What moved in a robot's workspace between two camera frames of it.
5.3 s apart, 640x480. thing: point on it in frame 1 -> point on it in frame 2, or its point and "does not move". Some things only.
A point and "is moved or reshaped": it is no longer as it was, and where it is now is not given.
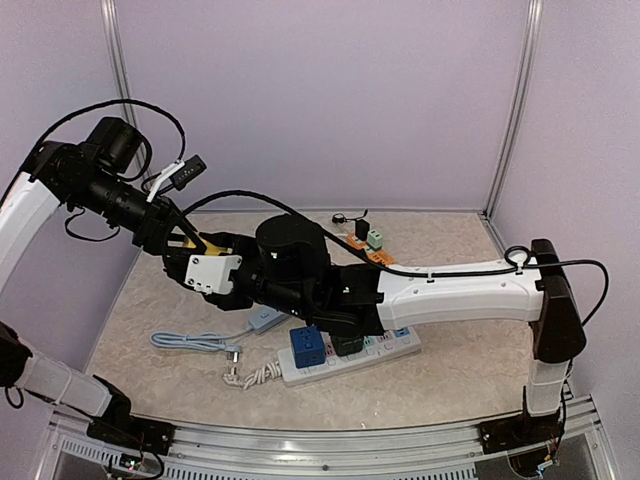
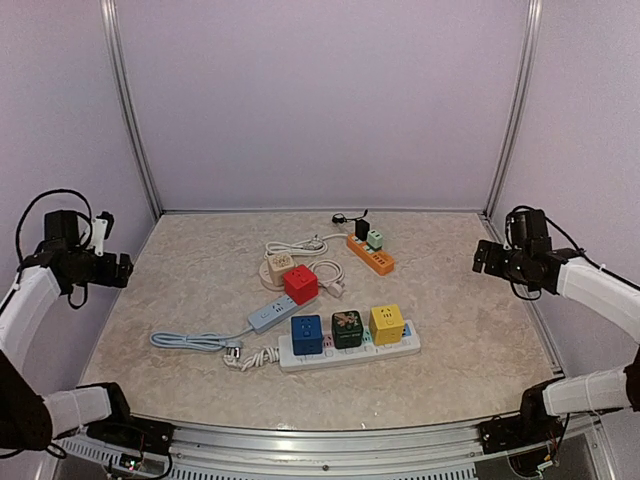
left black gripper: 162,212 -> 108,277
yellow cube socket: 210,249 is moved or reshaped
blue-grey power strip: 265,319 does not move
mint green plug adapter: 375,240 does not move
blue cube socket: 309,347 is moved or reshaped
